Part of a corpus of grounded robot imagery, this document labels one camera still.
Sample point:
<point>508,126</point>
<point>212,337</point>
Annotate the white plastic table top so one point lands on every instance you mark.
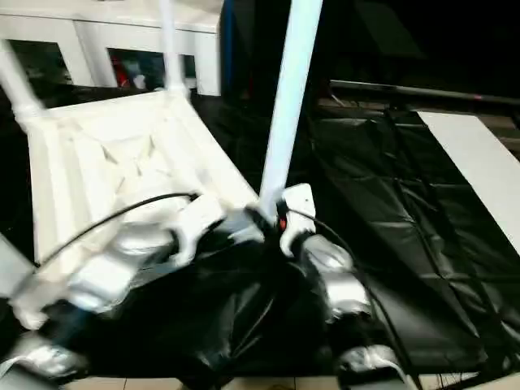
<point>122,162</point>

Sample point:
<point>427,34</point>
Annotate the white plastic table leg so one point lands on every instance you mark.
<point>292,101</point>
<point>172,48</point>
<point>20,81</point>
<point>16,268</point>

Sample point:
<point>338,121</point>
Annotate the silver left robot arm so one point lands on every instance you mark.
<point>122,256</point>

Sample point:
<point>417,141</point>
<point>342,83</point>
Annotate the black table mat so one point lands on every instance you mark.
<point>406,203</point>

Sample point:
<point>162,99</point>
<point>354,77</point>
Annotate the small white cup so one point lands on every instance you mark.
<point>138,81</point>

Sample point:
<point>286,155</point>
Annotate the long black pole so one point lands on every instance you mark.
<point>406,90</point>

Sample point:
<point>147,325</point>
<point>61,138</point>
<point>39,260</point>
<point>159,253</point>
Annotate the red white bottle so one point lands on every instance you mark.
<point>118,71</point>

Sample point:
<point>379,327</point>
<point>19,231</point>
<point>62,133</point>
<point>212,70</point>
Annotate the black fabric covered furniture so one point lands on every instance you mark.
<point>365,40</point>

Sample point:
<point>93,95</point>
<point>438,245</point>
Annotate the white flat board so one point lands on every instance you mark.
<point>479,162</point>

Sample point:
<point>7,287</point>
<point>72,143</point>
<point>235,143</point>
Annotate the white glass-door cabinet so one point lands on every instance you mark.
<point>81,32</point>

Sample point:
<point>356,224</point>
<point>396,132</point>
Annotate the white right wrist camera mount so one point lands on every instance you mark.
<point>298,207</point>

